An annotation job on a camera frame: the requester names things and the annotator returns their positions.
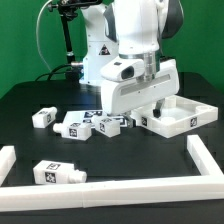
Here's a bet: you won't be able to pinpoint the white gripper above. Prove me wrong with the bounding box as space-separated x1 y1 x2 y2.
101 57 179 128

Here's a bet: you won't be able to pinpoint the white square table top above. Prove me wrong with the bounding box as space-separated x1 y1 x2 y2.
131 95 218 138

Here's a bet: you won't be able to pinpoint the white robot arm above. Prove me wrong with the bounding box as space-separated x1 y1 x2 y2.
80 0 183 126

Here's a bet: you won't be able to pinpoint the white sheet with tags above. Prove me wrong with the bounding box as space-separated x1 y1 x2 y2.
63 110 128 128

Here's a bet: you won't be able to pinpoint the white U-shaped fence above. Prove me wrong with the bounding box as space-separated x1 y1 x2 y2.
0 135 224 212

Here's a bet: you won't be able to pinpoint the black cables on table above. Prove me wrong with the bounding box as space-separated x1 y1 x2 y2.
35 63 74 82

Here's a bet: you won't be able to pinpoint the black camera stand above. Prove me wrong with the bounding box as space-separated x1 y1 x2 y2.
47 0 102 82

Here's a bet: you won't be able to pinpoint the grey cable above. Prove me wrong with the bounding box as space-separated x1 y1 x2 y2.
35 0 54 73

